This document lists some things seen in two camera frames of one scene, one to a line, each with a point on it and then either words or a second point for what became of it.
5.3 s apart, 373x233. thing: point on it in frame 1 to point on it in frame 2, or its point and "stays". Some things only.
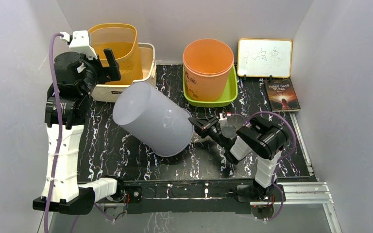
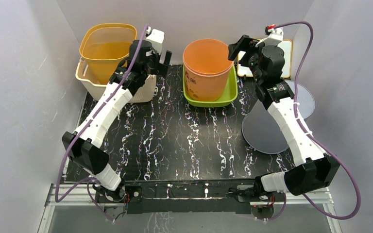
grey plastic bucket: [152, 119] to [261, 130]
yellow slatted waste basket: [122, 39] stays
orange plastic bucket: [207, 63] stays
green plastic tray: [229, 97] stays
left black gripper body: [95, 74] to [152, 69]
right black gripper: [202, 126] to [245, 44]
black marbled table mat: [110, 151] stays
